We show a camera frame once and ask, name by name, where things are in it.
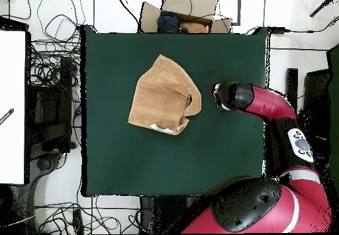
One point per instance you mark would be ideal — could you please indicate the tan terry towel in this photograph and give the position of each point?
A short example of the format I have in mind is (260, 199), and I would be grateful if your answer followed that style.
(159, 97)

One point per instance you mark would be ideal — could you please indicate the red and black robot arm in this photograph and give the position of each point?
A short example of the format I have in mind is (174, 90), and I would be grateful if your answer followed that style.
(267, 102)

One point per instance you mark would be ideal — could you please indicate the orange cloth item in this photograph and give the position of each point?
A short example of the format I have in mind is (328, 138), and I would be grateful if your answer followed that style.
(193, 28)

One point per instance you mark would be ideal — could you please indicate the black upright bar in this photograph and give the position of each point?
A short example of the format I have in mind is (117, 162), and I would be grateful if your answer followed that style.
(291, 84)

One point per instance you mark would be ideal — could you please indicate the dark blue garment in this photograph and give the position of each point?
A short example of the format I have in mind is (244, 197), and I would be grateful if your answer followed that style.
(168, 23)

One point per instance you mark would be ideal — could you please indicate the brown cardboard box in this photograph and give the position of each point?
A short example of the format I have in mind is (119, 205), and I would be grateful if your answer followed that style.
(201, 4)

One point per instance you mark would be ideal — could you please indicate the black power adapter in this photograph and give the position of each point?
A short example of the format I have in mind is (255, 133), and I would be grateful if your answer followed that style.
(278, 30)

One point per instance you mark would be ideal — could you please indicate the dark green table cloth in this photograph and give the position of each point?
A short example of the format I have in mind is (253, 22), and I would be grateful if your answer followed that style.
(119, 166)

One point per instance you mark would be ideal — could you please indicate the green cloth drape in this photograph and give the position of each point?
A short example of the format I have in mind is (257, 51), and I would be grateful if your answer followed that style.
(334, 100)

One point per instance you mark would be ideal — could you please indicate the dark slim rod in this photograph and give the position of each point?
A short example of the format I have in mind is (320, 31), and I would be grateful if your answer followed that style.
(323, 5)

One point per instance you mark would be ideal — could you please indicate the grey swivel chair base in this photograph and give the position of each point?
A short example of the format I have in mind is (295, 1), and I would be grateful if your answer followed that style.
(43, 163)

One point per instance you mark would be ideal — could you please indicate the black power strip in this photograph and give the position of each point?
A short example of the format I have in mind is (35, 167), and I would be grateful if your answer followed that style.
(77, 220)

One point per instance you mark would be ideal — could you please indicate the white board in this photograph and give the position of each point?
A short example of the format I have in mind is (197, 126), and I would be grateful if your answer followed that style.
(12, 86)

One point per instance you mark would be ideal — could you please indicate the grey angled frame bar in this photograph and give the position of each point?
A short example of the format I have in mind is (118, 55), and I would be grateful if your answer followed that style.
(239, 7)

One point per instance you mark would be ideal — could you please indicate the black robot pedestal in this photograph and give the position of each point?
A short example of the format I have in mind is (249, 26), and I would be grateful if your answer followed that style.
(164, 213)

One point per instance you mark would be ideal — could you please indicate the black stand frame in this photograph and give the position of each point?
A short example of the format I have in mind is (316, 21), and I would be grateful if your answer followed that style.
(65, 100)

